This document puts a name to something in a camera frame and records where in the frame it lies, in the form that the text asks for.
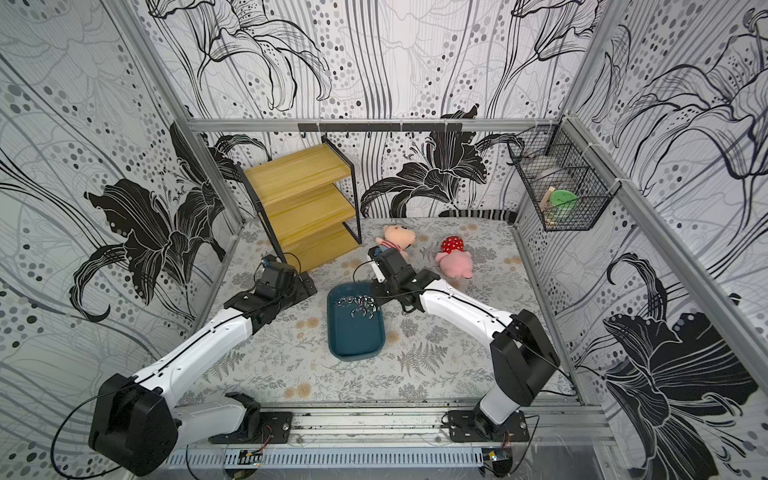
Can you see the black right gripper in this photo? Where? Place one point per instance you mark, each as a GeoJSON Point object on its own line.
{"type": "Point", "coordinates": [387, 263]}

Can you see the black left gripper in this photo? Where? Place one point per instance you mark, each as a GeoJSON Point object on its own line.
{"type": "Point", "coordinates": [302, 293]}

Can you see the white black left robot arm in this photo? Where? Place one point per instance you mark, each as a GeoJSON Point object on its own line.
{"type": "Point", "coordinates": [138, 420]}

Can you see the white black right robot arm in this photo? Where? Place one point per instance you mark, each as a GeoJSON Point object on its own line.
{"type": "Point", "coordinates": [523, 357]}

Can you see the pile of steel wing nuts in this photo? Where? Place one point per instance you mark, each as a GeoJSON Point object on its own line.
{"type": "Point", "coordinates": [359, 305]}

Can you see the teal plastic storage tray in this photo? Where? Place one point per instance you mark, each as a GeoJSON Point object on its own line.
{"type": "Point", "coordinates": [353, 338]}

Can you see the peach pig plush blue trousers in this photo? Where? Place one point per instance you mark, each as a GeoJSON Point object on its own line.
{"type": "Point", "coordinates": [396, 237]}

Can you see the pink pig plush red dress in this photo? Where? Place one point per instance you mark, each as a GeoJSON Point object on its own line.
{"type": "Point", "coordinates": [453, 260]}

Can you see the floral table mat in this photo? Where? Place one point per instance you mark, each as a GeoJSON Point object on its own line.
{"type": "Point", "coordinates": [423, 358]}

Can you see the wooden three-tier shelf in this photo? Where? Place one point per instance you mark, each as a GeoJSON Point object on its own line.
{"type": "Point", "coordinates": [308, 202]}

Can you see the green round lid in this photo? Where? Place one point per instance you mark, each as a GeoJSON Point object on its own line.
{"type": "Point", "coordinates": [563, 200]}

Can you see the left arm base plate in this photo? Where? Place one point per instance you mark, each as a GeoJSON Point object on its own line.
{"type": "Point", "coordinates": [259, 428]}

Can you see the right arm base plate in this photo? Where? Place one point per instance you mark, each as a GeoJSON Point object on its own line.
{"type": "Point", "coordinates": [467, 426]}

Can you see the aluminium front rail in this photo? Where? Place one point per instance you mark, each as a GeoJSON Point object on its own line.
{"type": "Point", "coordinates": [392, 425]}

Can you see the white slotted cable duct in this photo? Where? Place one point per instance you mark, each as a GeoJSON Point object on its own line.
{"type": "Point", "coordinates": [326, 458]}

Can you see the black wire wall basket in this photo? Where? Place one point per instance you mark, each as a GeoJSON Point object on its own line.
{"type": "Point", "coordinates": [549, 157]}

